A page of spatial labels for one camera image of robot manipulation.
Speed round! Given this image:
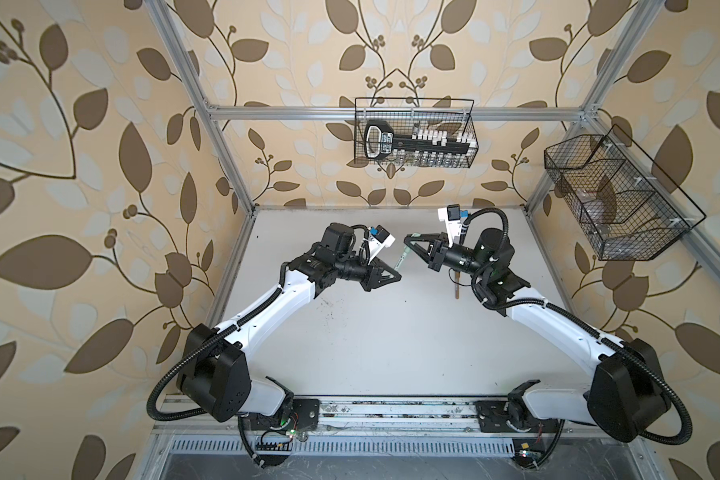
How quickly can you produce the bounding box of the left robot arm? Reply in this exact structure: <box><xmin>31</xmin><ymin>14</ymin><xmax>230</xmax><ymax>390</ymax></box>
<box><xmin>176</xmin><ymin>222</ymin><xmax>402</xmax><ymax>422</ymax></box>

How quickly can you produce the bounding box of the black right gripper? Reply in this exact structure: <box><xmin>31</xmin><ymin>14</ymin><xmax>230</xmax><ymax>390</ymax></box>
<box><xmin>404</xmin><ymin>235</ymin><xmax>488</xmax><ymax>284</ymax></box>

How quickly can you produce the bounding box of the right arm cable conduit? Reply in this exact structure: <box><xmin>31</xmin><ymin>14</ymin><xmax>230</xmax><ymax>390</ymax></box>
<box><xmin>461</xmin><ymin>207</ymin><xmax>694</xmax><ymax>446</ymax></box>

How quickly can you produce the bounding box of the black wire basket right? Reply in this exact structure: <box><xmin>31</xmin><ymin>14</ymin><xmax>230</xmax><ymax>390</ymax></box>
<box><xmin>544</xmin><ymin>125</ymin><xmax>707</xmax><ymax>261</ymax></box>

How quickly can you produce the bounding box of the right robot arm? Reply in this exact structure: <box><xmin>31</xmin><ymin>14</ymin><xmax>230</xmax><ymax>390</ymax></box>
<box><xmin>404</xmin><ymin>228</ymin><xmax>672</xmax><ymax>442</ymax></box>

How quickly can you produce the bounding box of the aluminium frame post left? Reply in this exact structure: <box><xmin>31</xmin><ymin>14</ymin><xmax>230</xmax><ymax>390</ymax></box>
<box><xmin>145</xmin><ymin>0</ymin><xmax>256</xmax><ymax>217</ymax></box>

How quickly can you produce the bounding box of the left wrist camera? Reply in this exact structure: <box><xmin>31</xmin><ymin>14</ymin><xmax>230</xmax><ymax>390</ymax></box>
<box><xmin>366</xmin><ymin>225</ymin><xmax>395</xmax><ymax>262</ymax></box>

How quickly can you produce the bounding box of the aluminium frame back bar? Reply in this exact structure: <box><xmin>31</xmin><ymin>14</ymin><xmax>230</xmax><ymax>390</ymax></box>
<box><xmin>209</xmin><ymin>105</ymin><xmax>586</xmax><ymax>122</ymax></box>

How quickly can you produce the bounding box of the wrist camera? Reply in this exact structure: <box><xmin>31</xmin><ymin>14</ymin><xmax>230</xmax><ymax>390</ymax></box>
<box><xmin>437</xmin><ymin>204</ymin><xmax>468</xmax><ymax>247</ymax></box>
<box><xmin>366</xmin><ymin>225</ymin><xmax>395</xmax><ymax>262</ymax></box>

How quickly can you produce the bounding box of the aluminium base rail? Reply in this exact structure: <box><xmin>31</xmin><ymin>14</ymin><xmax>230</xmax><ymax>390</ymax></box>
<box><xmin>152</xmin><ymin>395</ymin><xmax>649</xmax><ymax>439</ymax></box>

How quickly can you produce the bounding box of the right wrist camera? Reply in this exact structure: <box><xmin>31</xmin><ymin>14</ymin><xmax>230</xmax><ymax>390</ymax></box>
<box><xmin>437</xmin><ymin>204</ymin><xmax>468</xmax><ymax>247</ymax></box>

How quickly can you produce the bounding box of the black tool with sockets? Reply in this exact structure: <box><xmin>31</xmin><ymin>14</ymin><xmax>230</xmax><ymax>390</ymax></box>
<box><xmin>360</xmin><ymin>120</ymin><xmax>479</xmax><ymax>160</ymax></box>

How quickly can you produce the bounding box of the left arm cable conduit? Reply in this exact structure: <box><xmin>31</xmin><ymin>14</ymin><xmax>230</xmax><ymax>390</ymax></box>
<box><xmin>145</xmin><ymin>223</ymin><xmax>373</xmax><ymax>422</ymax></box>

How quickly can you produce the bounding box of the black wire basket back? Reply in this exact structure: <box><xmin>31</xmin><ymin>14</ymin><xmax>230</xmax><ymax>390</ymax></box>
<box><xmin>353</xmin><ymin>96</ymin><xmax>479</xmax><ymax>169</ymax></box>

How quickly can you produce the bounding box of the aluminium frame post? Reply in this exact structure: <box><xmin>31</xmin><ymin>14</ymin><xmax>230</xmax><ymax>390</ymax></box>
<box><xmin>145</xmin><ymin>0</ymin><xmax>256</xmax><ymax>217</ymax></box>
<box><xmin>524</xmin><ymin>0</ymin><xmax>667</xmax><ymax>215</ymax></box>

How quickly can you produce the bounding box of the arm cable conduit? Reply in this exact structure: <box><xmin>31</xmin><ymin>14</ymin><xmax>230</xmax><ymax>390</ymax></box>
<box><xmin>461</xmin><ymin>207</ymin><xmax>694</xmax><ymax>446</ymax></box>
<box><xmin>145</xmin><ymin>223</ymin><xmax>373</xmax><ymax>422</ymax></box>

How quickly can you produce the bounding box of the aluminium frame post right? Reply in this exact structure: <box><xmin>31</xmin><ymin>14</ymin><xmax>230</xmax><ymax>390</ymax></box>
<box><xmin>524</xmin><ymin>0</ymin><xmax>667</xmax><ymax>215</ymax></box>

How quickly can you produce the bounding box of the black wire basket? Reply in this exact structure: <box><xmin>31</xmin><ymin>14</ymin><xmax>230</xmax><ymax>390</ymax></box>
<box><xmin>544</xmin><ymin>125</ymin><xmax>707</xmax><ymax>261</ymax></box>
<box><xmin>353</xmin><ymin>96</ymin><xmax>479</xmax><ymax>169</ymax></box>

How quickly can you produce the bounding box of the green pen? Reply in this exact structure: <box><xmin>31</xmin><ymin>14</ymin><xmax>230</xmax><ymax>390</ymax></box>
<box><xmin>395</xmin><ymin>246</ymin><xmax>410</xmax><ymax>270</ymax></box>

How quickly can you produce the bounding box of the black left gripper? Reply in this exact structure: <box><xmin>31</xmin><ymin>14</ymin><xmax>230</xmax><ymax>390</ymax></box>
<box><xmin>331</xmin><ymin>251</ymin><xmax>401</xmax><ymax>290</ymax></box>

